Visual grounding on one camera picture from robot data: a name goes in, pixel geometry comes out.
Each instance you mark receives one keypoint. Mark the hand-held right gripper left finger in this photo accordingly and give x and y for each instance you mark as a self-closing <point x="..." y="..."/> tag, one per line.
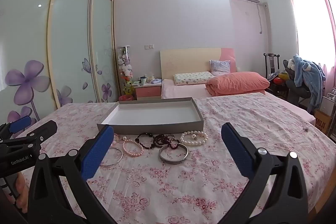
<point x="97" y="153"/>

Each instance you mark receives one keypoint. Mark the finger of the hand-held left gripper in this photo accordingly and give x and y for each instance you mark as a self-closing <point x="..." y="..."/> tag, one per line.
<point x="19" y="123"/>
<point x="39" y="133"/>

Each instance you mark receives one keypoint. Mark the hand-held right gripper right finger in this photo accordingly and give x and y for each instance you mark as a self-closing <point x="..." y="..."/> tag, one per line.
<point x="236" y="153"/>

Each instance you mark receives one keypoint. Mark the wide silver bangle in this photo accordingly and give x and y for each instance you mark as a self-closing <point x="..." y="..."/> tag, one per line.
<point x="173" y="161"/>

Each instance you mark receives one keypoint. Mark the grey cardboard tray box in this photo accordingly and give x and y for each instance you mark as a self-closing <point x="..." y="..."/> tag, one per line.
<point x="157" y="113"/>

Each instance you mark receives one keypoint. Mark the person's left hand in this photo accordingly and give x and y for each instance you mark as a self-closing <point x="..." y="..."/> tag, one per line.
<point x="22" y="188"/>

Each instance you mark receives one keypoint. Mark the thin silver bangle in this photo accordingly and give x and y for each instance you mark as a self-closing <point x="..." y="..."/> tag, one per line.
<point x="121" y="158"/>

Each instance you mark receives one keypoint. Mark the pink floral sheet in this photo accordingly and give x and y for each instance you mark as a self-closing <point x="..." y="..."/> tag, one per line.
<point x="210" y="187"/>

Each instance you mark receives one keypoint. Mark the folded orange quilt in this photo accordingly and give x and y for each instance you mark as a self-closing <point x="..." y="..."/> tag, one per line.
<point x="236" y="83"/>

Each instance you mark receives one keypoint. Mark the pink and cream nightstand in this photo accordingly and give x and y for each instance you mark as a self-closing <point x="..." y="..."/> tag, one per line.
<point x="148" y="91"/>

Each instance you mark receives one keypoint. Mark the pink bed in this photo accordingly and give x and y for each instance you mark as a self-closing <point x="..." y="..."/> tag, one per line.
<point x="183" y="90"/>

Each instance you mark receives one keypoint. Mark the printed white pillow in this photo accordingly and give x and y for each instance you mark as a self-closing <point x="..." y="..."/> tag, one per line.
<point x="193" y="78"/>

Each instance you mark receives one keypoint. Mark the purple pillow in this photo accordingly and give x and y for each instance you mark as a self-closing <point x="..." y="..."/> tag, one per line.
<point x="220" y="67"/>

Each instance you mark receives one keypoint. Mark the red and yellow plush toy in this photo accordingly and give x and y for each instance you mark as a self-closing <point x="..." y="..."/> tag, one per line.
<point x="280" y="77"/>

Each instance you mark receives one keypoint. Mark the clear tube of plush toys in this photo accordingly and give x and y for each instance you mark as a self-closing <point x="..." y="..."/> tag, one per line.
<point x="125" y="69"/>

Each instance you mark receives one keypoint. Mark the dark wooden chair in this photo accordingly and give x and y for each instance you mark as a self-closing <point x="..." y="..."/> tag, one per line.
<point x="271" y="64"/>

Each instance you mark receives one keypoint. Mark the floral sliding door wardrobe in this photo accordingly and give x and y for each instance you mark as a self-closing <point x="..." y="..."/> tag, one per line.
<point x="71" y="37"/>

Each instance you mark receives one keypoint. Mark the cream and pink headboard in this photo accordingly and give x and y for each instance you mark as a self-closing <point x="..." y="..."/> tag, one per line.
<point x="189" y="61"/>

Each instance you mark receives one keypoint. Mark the blue plush robe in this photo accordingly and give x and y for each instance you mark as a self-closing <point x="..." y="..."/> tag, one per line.
<point x="305" y="71"/>

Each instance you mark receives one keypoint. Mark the air conditioner pipe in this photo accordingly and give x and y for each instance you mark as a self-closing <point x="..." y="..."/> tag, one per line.
<point x="260" y="19"/>

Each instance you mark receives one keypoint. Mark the pink curtain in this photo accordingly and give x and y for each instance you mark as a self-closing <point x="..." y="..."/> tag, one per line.
<point x="325" y="3"/>

